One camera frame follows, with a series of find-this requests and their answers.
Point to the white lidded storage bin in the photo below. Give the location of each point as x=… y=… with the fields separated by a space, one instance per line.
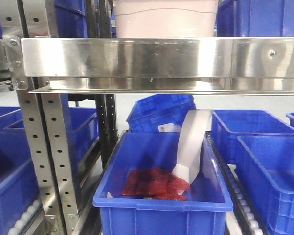
x=165 y=18

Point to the blue tilted rear bin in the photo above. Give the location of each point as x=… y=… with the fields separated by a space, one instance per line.
x=159 y=113

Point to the blue left rear bin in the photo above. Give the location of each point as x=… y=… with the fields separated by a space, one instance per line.
x=84 y=123

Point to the blue right rear bin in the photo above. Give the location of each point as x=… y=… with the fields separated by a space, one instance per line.
x=227 y=125

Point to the blue front centre bin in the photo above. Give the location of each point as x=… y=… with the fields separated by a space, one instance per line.
x=202 y=213

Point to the black rear shelf upright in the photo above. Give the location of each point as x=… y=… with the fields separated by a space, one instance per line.
x=99 y=26

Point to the blue upper left bin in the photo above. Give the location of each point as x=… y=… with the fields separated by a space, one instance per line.
x=71 y=18

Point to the blue upper right bin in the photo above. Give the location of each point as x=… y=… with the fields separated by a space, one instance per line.
x=255 y=18

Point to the blue right front bin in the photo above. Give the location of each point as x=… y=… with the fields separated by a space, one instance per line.
x=265 y=168

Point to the blue left front bin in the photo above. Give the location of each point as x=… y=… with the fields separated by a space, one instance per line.
x=18 y=184

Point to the steel perforated shelf upright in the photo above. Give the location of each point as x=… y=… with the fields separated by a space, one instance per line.
x=44 y=137

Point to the white curved paper strip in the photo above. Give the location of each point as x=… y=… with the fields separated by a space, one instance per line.
x=190 y=142

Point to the white roller track right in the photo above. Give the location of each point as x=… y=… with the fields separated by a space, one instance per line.
x=243 y=220

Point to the white roller track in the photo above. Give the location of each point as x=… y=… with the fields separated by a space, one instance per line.
x=243 y=220
x=26 y=219

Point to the white roller track left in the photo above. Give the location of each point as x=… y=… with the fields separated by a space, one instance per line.
x=26 y=219

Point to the steel shelf front rail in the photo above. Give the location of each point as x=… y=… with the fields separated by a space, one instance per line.
x=205 y=66

